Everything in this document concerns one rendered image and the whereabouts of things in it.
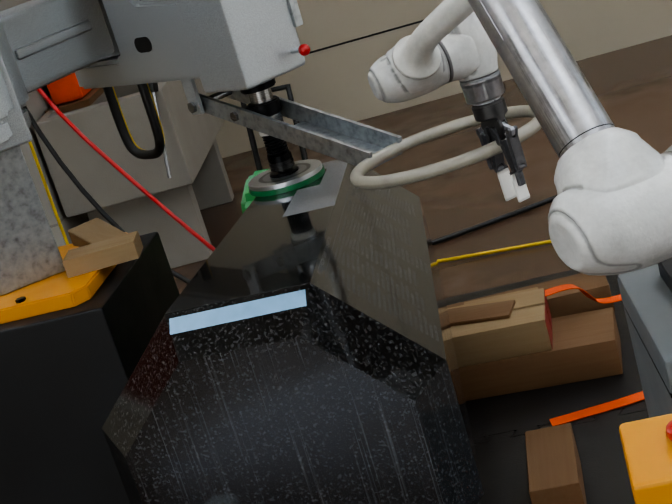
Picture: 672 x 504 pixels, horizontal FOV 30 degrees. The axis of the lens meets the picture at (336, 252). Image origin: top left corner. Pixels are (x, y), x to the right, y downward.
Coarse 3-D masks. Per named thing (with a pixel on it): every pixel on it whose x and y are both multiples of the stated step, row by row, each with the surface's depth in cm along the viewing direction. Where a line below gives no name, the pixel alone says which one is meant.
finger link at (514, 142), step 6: (516, 126) 271; (510, 132) 271; (516, 132) 272; (510, 138) 271; (516, 138) 272; (510, 144) 272; (516, 144) 272; (510, 150) 273; (516, 150) 272; (522, 150) 273; (516, 156) 273; (522, 156) 273; (516, 162) 273; (522, 162) 273; (516, 168) 273
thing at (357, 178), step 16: (512, 112) 308; (528, 112) 301; (432, 128) 320; (448, 128) 319; (464, 128) 319; (528, 128) 281; (400, 144) 317; (416, 144) 319; (496, 144) 276; (368, 160) 310; (384, 160) 315; (448, 160) 275; (464, 160) 274; (480, 160) 275; (352, 176) 296; (368, 176) 288; (384, 176) 282; (400, 176) 279; (416, 176) 277; (432, 176) 276
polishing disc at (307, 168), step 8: (304, 160) 356; (312, 160) 353; (304, 168) 347; (312, 168) 345; (320, 168) 345; (256, 176) 354; (264, 176) 352; (288, 176) 344; (296, 176) 341; (304, 176) 340; (248, 184) 348; (256, 184) 346; (264, 184) 343; (272, 184) 341; (280, 184) 339; (288, 184) 339
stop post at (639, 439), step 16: (624, 432) 117; (640, 432) 116; (656, 432) 115; (624, 448) 114; (640, 448) 113; (656, 448) 112; (640, 464) 111; (656, 464) 110; (640, 480) 108; (656, 480) 108; (640, 496) 108; (656, 496) 108
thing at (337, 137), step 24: (216, 96) 356; (240, 96) 357; (240, 120) 343; (264, 120) 335; (312, 120) 339; (336, 120) 331; (312, 144) 325; (336, 144) 318; (360, 144) 325; (384, 144) 322
